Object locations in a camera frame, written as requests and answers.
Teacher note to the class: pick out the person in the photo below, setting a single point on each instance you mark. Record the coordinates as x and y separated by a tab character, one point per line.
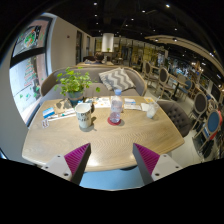
98	57

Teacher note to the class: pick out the grey tufted armchair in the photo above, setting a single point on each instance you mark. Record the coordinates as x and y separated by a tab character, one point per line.
176	116

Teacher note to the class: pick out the white tube with teal cap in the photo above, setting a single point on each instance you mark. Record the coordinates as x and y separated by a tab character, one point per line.
63	116

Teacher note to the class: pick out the white mug with dark lettering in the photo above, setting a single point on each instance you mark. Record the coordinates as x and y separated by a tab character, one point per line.
83	116

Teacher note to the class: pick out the green potted plant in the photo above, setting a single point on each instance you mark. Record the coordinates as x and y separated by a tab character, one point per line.
74	81

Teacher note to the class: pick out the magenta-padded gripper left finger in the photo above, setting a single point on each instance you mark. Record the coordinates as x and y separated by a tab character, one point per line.
63	165

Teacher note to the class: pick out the clear plastic cup with straw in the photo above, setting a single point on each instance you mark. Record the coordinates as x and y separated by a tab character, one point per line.
152	110

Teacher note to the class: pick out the window with festive decorations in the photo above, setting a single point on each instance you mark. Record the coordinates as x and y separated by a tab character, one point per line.
28	73

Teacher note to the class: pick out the flat round red coaster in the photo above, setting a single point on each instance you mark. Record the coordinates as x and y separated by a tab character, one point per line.
110	122

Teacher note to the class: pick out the white printed leaflet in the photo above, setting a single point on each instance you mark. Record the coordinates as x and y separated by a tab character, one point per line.
132	107

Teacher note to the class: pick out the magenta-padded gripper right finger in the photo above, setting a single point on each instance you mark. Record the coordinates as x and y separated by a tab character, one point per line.
160	165

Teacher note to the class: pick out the grey curved sofa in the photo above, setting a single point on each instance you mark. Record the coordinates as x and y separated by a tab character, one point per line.
53	80

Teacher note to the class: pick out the white paper napkin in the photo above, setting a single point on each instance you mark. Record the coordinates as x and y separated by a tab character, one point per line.
144	107

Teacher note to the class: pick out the small blue box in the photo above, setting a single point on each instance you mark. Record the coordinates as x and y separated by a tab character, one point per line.
48	112

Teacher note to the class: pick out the yellow card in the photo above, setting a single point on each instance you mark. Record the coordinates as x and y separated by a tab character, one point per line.
149	99

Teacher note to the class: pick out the group of dining chairs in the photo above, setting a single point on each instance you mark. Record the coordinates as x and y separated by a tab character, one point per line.
200	103

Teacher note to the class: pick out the grey white chevron cushion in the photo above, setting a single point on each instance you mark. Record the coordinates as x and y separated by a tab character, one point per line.
116	79

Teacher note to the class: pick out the clear bottle with blue cap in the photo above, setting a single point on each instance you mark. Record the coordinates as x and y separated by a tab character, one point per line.
116	108

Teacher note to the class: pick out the pill blister pack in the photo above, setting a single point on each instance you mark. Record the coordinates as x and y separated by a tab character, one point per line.
45	123

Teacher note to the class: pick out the group of ceiling lights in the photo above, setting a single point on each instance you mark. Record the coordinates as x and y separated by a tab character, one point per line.
167	5

